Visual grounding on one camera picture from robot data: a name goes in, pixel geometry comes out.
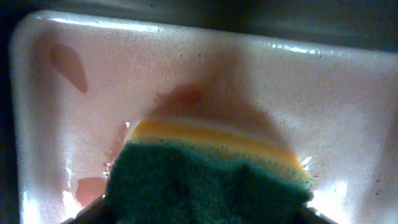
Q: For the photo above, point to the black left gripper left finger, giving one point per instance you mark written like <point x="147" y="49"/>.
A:
<point x="97" y="212"/>

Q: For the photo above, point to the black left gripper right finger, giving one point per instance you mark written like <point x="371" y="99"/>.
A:
<point x="308" y="216"/>

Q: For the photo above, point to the green and yellow sponge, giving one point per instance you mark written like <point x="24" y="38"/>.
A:
<point x="175" y="172"/>

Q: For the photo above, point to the small pink rinse tray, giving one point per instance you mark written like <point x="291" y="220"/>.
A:
<point x="80" y="83"/>

